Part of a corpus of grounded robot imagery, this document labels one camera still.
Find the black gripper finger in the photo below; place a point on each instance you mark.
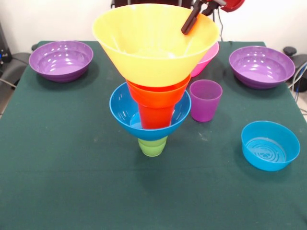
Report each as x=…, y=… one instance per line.
x=189, y=24
x=208, y=9

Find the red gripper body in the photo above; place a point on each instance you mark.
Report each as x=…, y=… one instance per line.
x=232, y=4

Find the yellow plastic bowl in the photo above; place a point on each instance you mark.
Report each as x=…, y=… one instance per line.
x=153, y=67

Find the orange plastic bowl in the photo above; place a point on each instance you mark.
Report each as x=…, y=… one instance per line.
x=158, y=98

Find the orange plastic cup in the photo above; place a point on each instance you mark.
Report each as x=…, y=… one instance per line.
x=154, y=118

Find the deep blue plastic bowl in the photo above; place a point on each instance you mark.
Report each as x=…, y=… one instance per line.
x=120, y=112

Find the pink plastic bowl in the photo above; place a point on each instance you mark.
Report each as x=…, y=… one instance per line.
x=206, y=62

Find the black round knob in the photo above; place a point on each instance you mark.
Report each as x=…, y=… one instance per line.
x=289, y=50

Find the purple plastic bowl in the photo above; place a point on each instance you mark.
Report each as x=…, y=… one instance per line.
x=60, y=70
x=261, y=73

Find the purple plastic cup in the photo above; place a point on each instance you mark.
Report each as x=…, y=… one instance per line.
x=207, y=110

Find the green plastic cup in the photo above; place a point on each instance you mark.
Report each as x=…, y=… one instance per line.
x=151, y=149

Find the low blue plastic bowl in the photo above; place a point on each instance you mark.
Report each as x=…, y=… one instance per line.
x=263, y=161

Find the dark green table cloth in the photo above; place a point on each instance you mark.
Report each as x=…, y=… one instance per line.
x=153, y=191

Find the black device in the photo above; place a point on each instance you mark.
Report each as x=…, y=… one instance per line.
x=4, y=55

